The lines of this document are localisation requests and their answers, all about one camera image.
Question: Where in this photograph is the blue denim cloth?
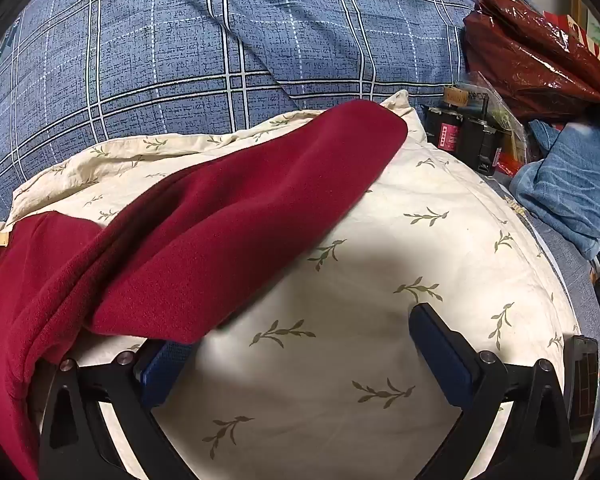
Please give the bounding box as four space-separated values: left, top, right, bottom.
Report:
510 107 600 261

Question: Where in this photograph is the dark red plastic bag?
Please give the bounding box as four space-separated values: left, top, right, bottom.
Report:
462 0 600 123

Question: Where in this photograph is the blue plaid quilt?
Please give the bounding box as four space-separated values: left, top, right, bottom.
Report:
0 0 486 226

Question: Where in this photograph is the black rectangular device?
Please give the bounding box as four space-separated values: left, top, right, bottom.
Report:
562 335 600 441

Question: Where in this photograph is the dark red fleece garment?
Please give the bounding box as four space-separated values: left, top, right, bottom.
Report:
0 100 409 480

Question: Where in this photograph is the cream leaf print pillow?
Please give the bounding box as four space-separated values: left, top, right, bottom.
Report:
0 90 581 480

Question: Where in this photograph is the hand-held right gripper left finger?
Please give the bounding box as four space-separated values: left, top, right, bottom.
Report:
39 337 201 480

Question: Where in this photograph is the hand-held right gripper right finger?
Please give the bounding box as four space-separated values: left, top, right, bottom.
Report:
408 302 588 480

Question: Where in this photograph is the clear printed packet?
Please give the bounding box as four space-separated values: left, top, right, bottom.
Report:
452 71 528 171

